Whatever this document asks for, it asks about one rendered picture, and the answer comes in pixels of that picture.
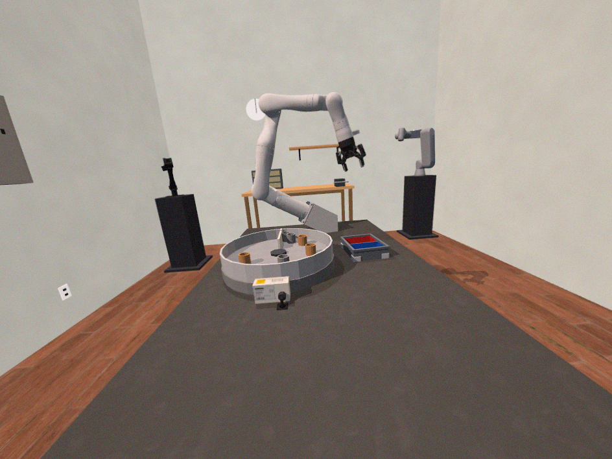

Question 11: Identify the white round turntable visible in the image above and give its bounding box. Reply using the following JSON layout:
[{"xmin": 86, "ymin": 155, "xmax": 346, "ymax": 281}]
[{"xmin": 220, "ymin": 228, "xmax": 335, "ymax": 310}]

